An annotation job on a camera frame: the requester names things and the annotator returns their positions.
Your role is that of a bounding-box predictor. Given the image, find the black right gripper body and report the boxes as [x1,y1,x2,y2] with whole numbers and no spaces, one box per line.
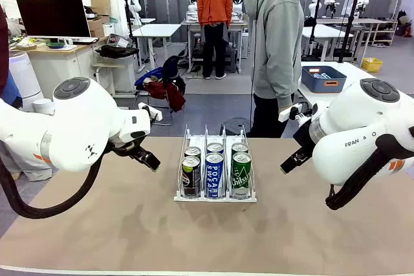
[293,122,314,157]

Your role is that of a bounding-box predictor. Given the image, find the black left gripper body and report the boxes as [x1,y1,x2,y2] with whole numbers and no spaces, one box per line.
[108,136,147,160]

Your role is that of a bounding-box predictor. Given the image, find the blue plastic bin orange handles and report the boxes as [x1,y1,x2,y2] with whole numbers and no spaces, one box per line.
[301,65,347,94]

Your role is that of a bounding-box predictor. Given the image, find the black Pepsi can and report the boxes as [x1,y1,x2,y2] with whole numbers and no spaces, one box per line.
[182,156,202,198]
[184,145,202,160]

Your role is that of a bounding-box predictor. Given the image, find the chair with piled clothes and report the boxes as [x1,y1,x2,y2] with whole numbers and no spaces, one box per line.
[134,55,187,127]

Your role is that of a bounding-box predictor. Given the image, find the large white table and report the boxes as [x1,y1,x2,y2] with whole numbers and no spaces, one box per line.
[296,61,368,109]

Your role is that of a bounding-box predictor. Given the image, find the small white side table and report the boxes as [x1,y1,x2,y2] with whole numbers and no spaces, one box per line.
[91,61,136,99]

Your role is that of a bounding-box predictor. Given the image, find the white paper roll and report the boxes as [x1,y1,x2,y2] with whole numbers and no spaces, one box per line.
[32,98,56,116]

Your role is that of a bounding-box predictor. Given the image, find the black bag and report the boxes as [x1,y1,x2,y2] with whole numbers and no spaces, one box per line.
[95,45,140,59]

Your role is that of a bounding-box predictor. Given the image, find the yellow plastic crate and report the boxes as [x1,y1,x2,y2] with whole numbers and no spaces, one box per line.
[361,57,384,72]

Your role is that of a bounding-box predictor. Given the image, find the white desk wooden top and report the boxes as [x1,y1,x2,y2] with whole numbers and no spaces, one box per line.
[9,37,109,109]

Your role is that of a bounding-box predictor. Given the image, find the black tripod stand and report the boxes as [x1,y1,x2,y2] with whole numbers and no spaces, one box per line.
[338,0,363,63]
[300,0,324,62]

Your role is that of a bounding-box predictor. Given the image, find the white background desk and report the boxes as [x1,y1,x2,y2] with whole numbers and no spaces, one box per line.
[131,23,182,72]
[300,23,345,60]

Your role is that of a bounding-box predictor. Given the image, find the person in grey hoodie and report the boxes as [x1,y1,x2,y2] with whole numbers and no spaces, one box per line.
[241,0,313,138]

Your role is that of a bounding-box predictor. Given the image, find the small cardboard box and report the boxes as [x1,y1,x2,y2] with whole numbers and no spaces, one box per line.
[86,16,106,38]

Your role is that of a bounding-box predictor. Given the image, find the white air purifier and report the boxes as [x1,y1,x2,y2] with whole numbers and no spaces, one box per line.
[8,50,45,112]

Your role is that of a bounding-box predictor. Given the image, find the wooden shelf unit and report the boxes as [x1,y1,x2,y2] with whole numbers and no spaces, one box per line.
[316,17,398,47]

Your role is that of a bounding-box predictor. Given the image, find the tall cardboard box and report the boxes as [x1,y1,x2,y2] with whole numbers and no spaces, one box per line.
[89,0,111,17]

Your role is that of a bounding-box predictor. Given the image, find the black computer monitor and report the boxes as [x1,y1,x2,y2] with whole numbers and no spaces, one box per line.
[16,0,92,39]

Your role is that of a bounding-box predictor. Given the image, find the person in orange hoodie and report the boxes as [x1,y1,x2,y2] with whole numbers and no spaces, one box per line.
[197,0,234,80]

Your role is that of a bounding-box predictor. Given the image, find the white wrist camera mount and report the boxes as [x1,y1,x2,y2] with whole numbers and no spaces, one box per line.
[278,103,313,122]
[138,102,162,125]

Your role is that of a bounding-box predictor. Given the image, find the white wire can dispenser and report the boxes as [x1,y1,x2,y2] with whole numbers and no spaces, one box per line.
[173,123,259,204]

